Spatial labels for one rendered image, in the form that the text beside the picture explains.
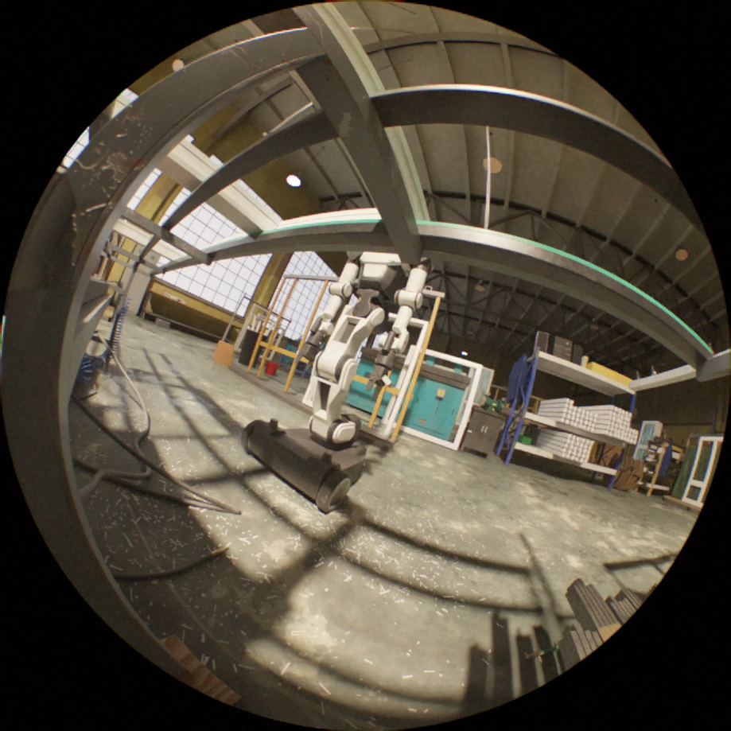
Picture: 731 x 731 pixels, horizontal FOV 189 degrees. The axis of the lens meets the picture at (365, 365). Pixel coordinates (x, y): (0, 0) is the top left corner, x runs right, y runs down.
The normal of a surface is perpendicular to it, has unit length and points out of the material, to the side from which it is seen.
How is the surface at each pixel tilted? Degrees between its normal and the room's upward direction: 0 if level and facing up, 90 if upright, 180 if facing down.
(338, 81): 180
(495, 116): 180
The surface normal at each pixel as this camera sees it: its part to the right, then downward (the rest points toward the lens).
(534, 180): -0.32, 0.94
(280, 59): 0.87, 0.28
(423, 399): -0.36, -0.18
